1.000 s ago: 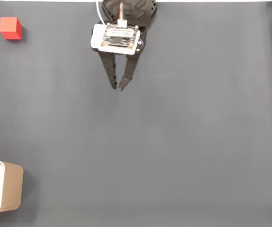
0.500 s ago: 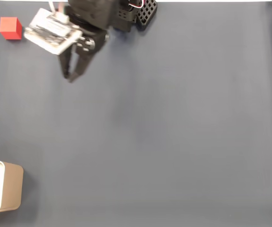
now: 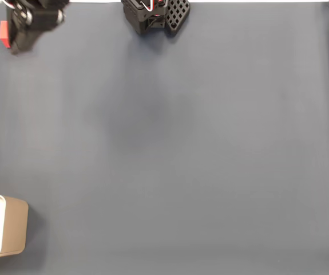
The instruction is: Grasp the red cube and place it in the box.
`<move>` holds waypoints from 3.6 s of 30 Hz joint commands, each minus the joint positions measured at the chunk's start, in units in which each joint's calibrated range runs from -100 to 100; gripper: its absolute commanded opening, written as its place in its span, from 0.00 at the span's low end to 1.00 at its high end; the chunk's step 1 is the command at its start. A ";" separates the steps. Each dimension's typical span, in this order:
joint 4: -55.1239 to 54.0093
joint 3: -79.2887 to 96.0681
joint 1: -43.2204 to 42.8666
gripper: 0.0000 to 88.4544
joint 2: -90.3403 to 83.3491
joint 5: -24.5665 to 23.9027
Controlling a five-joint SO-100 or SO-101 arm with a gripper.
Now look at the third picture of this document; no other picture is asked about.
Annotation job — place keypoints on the beige box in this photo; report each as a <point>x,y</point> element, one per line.
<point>15,226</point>

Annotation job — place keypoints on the dark blue-grey mat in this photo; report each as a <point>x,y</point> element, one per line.
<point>181,172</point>

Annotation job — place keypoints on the red cube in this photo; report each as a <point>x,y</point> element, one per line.
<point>4,31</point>

